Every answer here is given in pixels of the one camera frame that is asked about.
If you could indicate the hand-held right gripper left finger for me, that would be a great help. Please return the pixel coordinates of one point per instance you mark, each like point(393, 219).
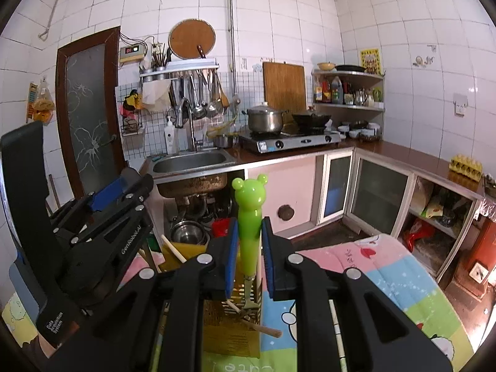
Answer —
point(231, 257)

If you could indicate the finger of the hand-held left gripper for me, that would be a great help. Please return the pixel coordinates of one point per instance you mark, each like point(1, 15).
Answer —
point(108, 221)
point(110, 194)

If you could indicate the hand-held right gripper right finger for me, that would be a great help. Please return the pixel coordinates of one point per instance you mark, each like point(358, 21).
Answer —
point(267, 257)

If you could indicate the yellow slotted utensil holder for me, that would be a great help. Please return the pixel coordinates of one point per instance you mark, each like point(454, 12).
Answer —
point(228, 339)

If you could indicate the stack of metal bowls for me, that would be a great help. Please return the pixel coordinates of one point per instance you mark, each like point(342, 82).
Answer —
point(188, 233)

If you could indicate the wooden stick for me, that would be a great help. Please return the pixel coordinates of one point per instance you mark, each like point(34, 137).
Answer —
point(53, 190)

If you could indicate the pink cabinet door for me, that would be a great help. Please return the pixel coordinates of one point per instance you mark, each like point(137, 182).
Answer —
point(283, 190)

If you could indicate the brown frosted glass door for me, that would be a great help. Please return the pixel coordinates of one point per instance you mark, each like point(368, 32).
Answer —
point(89, 124)

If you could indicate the white soap dispenser bottle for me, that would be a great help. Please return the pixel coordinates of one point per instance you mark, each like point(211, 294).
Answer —
point(169, 137)

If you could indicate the steel kitchen sink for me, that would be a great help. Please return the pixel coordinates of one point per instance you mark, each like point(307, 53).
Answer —
point(190, 162)

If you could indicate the narrow glass cabinet door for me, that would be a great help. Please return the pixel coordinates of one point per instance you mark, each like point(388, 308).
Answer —
point(336, 188)

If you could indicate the steel kitchen faucet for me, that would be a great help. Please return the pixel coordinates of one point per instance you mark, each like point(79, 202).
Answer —
point(190, 124)

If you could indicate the white hanging cloth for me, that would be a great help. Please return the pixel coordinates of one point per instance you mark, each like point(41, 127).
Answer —
point(155, 95)

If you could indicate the orange hanging bag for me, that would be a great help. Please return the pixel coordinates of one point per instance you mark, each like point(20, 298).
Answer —
point(42, 104)

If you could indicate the small steel pot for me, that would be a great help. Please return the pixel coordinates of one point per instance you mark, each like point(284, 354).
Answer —
point(221, 141)

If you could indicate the steel gas stove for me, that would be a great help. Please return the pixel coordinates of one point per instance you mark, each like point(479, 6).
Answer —
point(294, 142)

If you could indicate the printed cartoon blanket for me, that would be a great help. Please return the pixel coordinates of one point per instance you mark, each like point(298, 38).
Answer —
point(387, 279)

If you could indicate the wide glass cabinet door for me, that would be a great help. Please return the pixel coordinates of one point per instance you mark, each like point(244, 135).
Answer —
point(379, 195)

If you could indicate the hanging metal ladles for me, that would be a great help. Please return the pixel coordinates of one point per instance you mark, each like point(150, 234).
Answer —
point(199, 97)

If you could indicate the steel cooking pot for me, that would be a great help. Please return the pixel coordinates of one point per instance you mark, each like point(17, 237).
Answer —
point(265, 120)

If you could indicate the black wok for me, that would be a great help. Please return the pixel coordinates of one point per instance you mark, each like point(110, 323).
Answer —
point(312, 120)

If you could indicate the chopstick cup on rack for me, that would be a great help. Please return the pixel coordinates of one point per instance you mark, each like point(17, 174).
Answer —
point(160, 58)

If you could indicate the red plastic bag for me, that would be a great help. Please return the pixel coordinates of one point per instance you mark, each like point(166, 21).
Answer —
point(418, 236)

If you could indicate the stack of white bowls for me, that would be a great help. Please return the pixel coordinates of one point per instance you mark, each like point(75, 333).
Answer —
point(358, 131)

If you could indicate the metal corner shelf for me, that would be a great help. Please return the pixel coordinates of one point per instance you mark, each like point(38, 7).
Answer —
point(348, 106)

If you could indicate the yellow label oil bottle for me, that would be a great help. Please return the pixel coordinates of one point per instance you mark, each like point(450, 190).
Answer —
point(318, 92)

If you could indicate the rectangular wooden cutting board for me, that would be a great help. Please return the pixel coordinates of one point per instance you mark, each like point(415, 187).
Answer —
point(285, 85)

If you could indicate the red label sauce bottle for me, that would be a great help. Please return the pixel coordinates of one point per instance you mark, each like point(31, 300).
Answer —
point(327, 93)

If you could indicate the large dark sauce bottle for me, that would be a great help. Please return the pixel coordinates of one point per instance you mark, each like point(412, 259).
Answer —
point(337, 91)

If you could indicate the open cabinet shelf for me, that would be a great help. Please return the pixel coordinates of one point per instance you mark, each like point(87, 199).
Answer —
point(445, 217)

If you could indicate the metal teapot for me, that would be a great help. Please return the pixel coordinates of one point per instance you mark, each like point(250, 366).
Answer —
point(360, 97)

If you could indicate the yellow bowl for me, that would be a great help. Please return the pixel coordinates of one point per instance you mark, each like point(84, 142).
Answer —
point(326, 66)

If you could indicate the black frying pan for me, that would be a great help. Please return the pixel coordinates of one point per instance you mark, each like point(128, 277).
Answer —
point(350, 68)

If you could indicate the red wooden cabinet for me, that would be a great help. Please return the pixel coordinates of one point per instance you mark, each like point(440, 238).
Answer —
point(480, 244)

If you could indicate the yellow egg carton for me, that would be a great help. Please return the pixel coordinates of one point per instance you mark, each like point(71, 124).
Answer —
point(466, 168)

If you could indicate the yellow wall meter box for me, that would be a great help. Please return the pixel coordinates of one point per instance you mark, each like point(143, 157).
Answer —
point(132, 54)

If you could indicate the metal wall utensil rack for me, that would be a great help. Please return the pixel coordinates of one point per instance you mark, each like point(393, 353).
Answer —
point(178, 68)

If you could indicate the grey wall pipe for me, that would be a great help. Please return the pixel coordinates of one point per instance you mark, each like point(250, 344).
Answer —
point(232, 27)

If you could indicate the yellow wall poster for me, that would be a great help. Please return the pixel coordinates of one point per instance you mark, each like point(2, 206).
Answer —
point(371, 62)

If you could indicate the white wall socket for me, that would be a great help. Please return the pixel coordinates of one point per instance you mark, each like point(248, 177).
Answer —
point(461, 104)

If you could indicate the wall hook sticker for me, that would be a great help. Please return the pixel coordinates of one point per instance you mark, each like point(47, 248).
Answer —
point(420, 61)

